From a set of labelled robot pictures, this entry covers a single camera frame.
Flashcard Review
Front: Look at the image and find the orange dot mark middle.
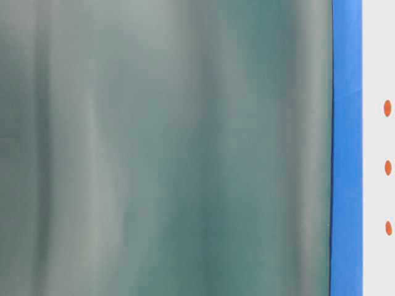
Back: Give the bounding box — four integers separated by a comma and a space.
384, 160, 392, 176

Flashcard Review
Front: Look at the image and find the orange dot mark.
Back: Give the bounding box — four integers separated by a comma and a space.
384, 160, 392, 176
383, 100, 392, 117
385, 221, 393, 236

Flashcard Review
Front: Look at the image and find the green backdrop curtain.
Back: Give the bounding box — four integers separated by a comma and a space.
1, 1, 332, 295

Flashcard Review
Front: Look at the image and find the blue table cloth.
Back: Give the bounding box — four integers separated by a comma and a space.
330, 1, 363, 295

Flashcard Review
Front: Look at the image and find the white work board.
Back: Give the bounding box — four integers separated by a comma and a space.
362, 1, 394, 295

